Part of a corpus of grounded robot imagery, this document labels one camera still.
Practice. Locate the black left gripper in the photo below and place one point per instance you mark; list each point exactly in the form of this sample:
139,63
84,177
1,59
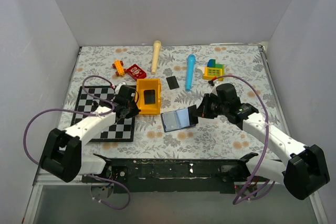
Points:
135,110

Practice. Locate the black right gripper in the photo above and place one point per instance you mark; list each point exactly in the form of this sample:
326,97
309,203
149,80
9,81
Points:
202,109

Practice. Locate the blue leather card holder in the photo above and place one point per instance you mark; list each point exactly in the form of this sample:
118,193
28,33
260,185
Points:
185,118

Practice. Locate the black credit card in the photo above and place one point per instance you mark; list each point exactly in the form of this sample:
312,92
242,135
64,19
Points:
172,82

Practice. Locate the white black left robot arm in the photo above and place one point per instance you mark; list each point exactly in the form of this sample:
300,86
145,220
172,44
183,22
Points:
62,155

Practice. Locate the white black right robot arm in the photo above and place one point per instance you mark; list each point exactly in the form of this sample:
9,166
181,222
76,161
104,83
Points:
301,169

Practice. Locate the yellow plastic bin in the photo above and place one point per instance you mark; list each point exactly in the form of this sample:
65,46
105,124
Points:
149,84

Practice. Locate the black chess piece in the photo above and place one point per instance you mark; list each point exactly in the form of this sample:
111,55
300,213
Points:
95,104

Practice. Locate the red owl toy block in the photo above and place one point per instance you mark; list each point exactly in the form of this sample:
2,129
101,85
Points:
135,72

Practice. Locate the yellow toy brick car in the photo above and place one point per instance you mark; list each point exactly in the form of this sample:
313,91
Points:
119,69

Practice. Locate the yellow green toy brick house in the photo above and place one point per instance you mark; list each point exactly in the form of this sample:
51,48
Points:
212,70

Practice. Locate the blue toy microphone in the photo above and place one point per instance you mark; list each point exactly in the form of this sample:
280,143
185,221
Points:
191,60

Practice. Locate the cream toy microphone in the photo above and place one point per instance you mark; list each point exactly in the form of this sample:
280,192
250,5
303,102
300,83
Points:
155,56

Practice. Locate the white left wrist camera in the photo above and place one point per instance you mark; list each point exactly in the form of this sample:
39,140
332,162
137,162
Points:
118,86

